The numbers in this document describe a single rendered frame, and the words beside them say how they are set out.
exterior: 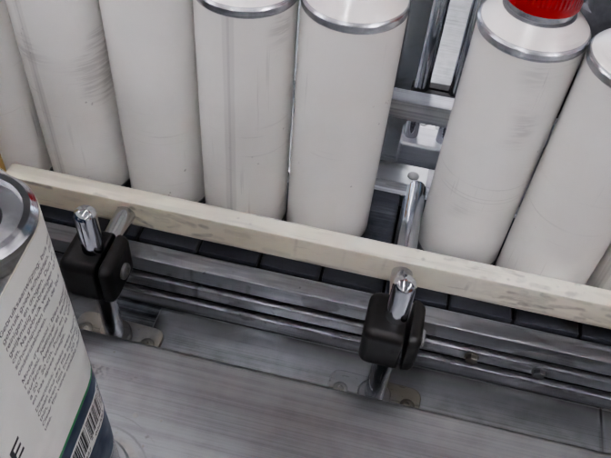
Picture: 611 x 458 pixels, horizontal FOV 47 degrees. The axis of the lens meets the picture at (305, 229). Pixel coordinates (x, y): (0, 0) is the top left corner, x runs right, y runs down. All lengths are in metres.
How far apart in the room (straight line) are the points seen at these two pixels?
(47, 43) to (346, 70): 0.16
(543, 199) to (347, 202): 0.11
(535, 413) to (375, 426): 0.12
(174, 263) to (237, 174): 0.07
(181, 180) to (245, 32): 0.13
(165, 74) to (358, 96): 0.10
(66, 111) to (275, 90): 0.12
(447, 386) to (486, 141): 0.16
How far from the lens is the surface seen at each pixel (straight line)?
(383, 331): 0.36
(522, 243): 0.41
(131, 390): 0.39
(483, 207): 0.39
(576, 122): 0.35
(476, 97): 0.35
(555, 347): 0.43
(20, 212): 0.21
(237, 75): 0.35
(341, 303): 0.42
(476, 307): 0.43
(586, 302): 0.41
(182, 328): 0.46
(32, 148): 0.47
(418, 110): 0.42
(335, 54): 0.34
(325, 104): 0.35
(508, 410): 0.46
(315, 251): 0.40
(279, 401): 0.38
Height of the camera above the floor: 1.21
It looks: 49 degrees down
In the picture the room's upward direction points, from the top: 6 degrees clockwise
